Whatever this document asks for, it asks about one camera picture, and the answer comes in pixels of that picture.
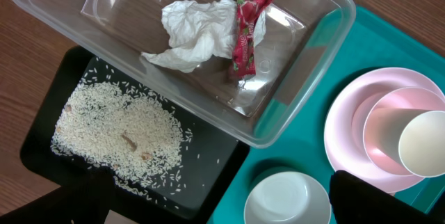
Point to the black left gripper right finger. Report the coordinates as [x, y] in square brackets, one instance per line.
[355, 201]

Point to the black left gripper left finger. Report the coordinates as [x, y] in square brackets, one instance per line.
[86, 201]

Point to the white bowl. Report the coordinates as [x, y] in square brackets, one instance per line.
[287, 197]

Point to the white rice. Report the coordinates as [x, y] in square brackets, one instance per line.
[150, 145]

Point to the cream paper cup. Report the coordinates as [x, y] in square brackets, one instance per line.
[412, 138]

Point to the white napkin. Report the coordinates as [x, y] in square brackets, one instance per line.
[199, 31]

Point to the red candy wrapper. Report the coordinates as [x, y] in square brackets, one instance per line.
[247, 15]

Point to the pink plate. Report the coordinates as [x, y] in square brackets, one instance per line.
[346, 117]

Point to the black plastic tray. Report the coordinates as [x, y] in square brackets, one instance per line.
[215, 161]

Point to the pink bowl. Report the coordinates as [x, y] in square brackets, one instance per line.
[402, 98]

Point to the teal serving tray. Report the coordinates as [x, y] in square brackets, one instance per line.
[370, 44]

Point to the clear plastic bin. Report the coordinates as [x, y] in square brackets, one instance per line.
[302, 38]

